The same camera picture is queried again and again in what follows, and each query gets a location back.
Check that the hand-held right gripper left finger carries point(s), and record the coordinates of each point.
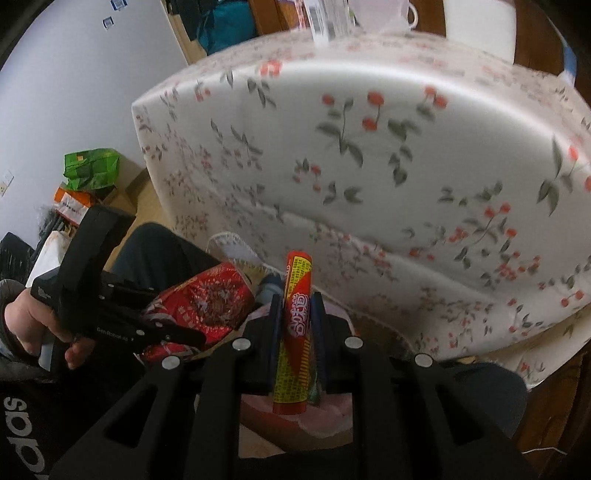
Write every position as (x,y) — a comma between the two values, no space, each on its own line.
(275,323)

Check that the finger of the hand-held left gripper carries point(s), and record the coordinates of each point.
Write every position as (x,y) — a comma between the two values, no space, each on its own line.
(171,336)
(136,290)

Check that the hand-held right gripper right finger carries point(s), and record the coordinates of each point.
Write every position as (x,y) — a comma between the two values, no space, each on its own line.
(317,323)

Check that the red yellow candy tube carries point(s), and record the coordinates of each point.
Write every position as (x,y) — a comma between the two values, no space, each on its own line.
(295,323)

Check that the red soda can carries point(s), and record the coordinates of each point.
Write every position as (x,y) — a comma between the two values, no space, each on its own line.
(203,304)

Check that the person's left forearm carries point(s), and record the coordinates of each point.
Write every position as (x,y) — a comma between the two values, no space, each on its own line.
(6,295)

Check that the person's left hand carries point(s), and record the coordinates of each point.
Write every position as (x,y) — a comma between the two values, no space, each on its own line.
(32,318)

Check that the person's left leg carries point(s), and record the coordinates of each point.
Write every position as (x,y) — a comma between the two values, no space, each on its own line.
(157,258)

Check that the orange white bag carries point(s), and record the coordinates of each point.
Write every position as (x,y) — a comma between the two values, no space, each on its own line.
(69,205)

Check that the black plastic bag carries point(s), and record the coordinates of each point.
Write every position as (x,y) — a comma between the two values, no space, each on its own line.
(14,254)

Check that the cream lace-edged cloth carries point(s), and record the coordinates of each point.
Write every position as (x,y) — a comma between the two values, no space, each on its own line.
(231,249)

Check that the green printed plastic bag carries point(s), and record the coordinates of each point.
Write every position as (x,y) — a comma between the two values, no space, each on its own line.
(90,168)

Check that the floral tablecloth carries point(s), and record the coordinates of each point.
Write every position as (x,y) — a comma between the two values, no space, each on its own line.
(369,184)

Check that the black printed jacket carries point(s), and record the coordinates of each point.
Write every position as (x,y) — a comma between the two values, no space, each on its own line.
(46,438)

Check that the teal backpack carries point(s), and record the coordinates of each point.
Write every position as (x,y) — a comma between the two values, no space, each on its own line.
(226,27)

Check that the small white medicine box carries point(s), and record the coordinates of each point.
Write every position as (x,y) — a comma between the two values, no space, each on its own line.
(323,21)

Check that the clear plastic bag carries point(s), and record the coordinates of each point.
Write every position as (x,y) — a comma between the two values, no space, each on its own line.
(378,14)

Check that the brown wooden wardrobe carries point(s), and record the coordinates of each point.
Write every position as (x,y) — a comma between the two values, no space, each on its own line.
(540,37)

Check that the white wall outlet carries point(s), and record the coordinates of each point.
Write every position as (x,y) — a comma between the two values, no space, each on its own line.
(5,182)

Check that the blue white wall sticker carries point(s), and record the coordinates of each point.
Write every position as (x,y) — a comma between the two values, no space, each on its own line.
(108,21)
(119,3)

